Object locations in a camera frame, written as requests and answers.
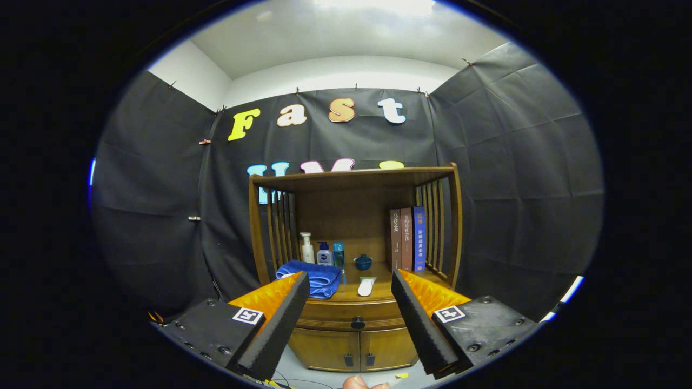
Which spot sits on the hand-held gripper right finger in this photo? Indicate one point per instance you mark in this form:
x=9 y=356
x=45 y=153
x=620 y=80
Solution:
x=420 y=329

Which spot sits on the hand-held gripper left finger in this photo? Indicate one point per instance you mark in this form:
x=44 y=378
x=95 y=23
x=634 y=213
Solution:
x=275 y=335

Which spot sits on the white cream tube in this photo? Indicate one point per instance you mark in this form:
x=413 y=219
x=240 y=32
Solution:
x=366 y=286

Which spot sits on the wooden cabinet door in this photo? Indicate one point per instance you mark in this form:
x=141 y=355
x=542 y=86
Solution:
x=324 y=348
x=389 y=346

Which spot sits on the wooden countertop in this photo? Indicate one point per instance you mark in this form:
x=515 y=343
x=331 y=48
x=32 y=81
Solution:
x=385 y=282

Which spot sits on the wooden cabinet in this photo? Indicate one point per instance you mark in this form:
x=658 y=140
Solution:
x=351 y=216

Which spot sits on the blue folded towel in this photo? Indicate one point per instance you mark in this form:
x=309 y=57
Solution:
x=319 y=275

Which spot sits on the blue book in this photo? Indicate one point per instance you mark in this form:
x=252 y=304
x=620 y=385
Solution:
x=419 y=243

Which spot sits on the reddish brown book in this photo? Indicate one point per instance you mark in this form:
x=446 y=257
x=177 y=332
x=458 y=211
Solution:
x=406 y=243

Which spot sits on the white pump bottle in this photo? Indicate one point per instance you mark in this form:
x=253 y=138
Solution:
x=307 y=253

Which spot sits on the dark blue lidded teacup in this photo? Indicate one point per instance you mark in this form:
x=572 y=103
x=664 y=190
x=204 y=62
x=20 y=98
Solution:
x=363 y=263

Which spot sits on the dark brown book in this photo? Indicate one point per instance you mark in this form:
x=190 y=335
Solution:
x=396 y=243

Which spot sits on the white bottle with blue cap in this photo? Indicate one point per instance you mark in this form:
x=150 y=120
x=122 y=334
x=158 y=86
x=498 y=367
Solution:
x=324 y=256

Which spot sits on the clear blue bottle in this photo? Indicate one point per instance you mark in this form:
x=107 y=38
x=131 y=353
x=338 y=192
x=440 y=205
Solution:
x=338 y=254

